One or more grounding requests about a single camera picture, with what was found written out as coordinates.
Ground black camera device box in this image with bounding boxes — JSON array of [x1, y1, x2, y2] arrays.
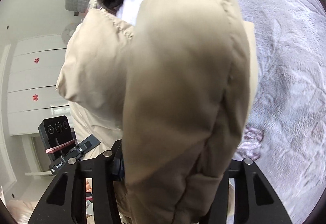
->
[[38, 115, 76, 162]]

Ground white round desk fan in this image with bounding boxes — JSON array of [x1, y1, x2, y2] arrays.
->
[[61, 23, 78, 45]]

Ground beige puffer down jacket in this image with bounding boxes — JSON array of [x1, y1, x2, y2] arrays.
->
[[56, 0, 258, 223]]

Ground white wardrobe with drawers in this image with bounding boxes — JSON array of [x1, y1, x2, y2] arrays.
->
[[7, 34, 70, 136]]

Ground lavender embossed bed blanket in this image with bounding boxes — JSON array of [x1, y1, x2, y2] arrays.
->
[[235, 0, 325, 223]]

